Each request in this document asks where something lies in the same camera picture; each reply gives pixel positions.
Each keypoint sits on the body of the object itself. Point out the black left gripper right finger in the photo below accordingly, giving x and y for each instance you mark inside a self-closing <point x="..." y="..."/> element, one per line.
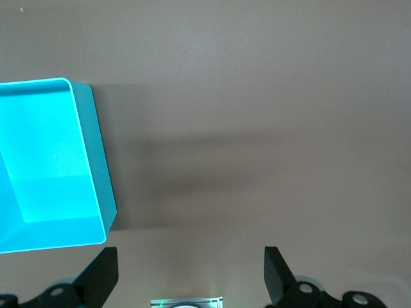
<point x="282" y="285"/>

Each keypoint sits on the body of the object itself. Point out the teal plastic storage bin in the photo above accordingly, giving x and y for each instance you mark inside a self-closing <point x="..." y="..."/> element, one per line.
<point x="48" y="144"/>

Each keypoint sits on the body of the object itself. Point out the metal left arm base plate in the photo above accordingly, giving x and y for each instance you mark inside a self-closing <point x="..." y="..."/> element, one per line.
<point x="160" y="302"/>

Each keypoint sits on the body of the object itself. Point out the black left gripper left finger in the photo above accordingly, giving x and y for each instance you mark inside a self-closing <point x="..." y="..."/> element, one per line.
<point x="96" y="282"/>

